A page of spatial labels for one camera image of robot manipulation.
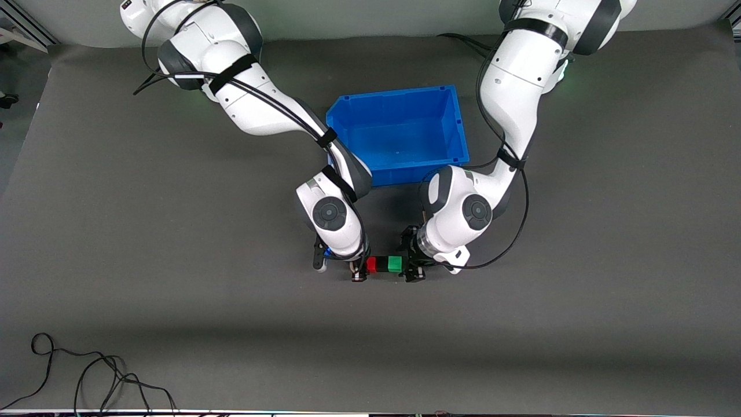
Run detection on dark grey table mat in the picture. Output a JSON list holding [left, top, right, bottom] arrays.
[[0, 23, 741, 413]]

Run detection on loose black floor cable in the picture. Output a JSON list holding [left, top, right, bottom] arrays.
[[0, 332, 178, 415]]

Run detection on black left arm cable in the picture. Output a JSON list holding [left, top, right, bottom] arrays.
[[457, 0, 531, 270]]

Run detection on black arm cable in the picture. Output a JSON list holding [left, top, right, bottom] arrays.
[[133, 0, 371, 261], [457, 0, 531, 270]]

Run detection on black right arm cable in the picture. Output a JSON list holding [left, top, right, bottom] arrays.
[[133, 0, 371, 261]]

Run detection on blue plastic bin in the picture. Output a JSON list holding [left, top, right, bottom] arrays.
[[326, 85, 470, 187]]

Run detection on black left base cable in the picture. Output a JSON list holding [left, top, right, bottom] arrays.
[[436, 32, 493, 58]]

